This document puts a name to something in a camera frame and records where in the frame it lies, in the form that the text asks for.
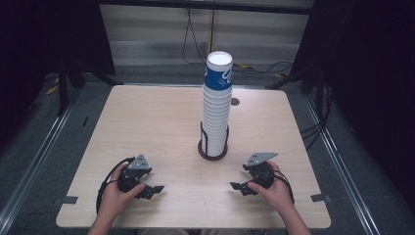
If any grey tape strip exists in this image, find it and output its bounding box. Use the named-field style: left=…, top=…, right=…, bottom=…
left=309, top=193, right=332, bottom=204
left=60, top=195, right=79, bottom=206

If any black metal stand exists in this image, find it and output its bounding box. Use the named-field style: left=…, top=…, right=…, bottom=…
left=264, top=65, right=327, bottom=94
left=56, top=55, right=124, bottom=116

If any black hanging wall cable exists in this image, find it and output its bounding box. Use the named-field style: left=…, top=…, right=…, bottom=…
left=181, top=8, right=209, bottom=65

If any black floor cable with yellow plug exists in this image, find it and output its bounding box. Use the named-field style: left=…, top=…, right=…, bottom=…
left=232, top=61, right=295, bottom=79

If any black cup holder stand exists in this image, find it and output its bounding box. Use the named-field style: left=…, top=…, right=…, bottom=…
left=197, top=120, right=230, bottom=162

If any black curtain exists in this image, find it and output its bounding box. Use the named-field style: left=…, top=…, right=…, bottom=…
left=0, top=0, right=115, bottom=145
left=290, top=0, right=415, bottom=210

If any person's left hand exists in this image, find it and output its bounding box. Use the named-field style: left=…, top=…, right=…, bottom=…
left=97, top=164, right=147, bottom=218

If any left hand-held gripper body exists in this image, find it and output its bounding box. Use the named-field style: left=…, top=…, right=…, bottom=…
left=116, top=154, right=154, bottom=194

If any person's right hand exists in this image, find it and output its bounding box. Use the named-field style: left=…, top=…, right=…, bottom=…
left=247, top=161, right=295, bottom=213

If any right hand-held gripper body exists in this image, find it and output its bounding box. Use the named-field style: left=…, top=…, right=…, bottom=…
left=244, top=152, right=279, bottom=190

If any stack of white paper cups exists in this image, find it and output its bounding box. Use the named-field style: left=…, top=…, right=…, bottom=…
left=200, top=87, right=233, bottom=158

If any black overhead beam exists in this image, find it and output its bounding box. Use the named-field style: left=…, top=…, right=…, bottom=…
left=98, top=0, right=315, bottom=16

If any metal floor rail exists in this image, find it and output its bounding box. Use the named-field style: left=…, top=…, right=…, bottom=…
left=0, top=97, right=81, bottom=229
left=302, top=94, right=383, bottom=235

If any bundle of black floor cables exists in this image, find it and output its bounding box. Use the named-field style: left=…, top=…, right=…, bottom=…
left=299, top=79, right=335, bottom=152

